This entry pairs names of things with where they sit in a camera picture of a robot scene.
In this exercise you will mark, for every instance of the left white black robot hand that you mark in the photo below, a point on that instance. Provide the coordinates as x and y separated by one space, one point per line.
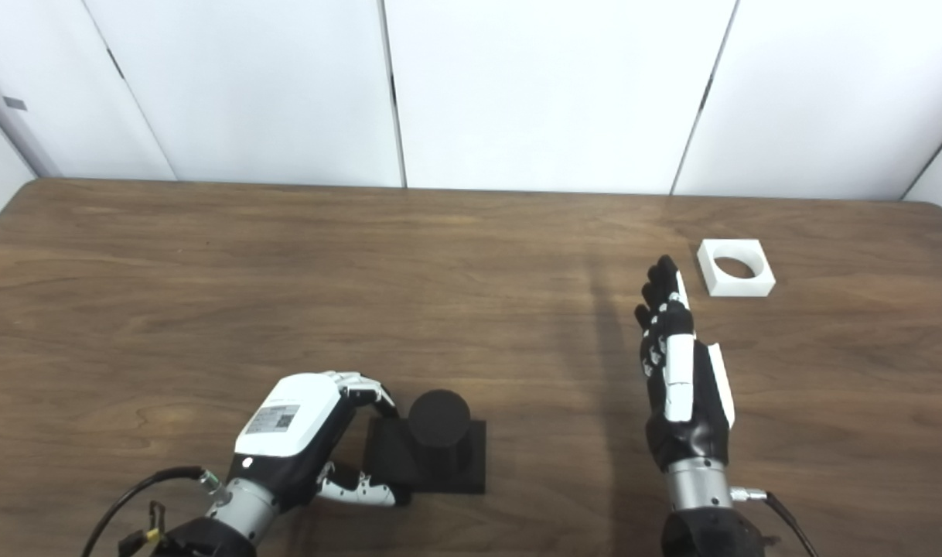
293 418

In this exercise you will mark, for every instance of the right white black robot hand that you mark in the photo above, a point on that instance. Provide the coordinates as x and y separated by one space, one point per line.
691 433

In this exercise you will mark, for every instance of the black peg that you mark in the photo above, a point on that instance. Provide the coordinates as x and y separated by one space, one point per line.
438 422

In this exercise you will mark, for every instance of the white square piece with hole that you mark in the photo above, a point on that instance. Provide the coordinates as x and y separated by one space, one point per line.
749 286

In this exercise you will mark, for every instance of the gray wall corner post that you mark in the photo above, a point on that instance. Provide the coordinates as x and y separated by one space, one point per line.
15 131

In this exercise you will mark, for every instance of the small gray wall tag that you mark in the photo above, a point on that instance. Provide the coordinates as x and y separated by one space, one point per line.
15 104

